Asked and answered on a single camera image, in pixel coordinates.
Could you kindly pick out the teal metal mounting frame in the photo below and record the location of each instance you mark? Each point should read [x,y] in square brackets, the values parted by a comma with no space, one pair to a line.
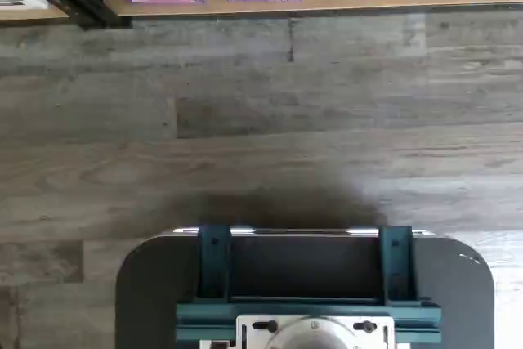
[212,263]

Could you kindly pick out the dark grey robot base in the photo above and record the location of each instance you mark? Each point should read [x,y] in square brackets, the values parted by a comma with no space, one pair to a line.
[155,283]

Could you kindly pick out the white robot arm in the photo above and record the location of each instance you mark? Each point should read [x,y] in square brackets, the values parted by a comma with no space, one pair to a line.
[314,336]

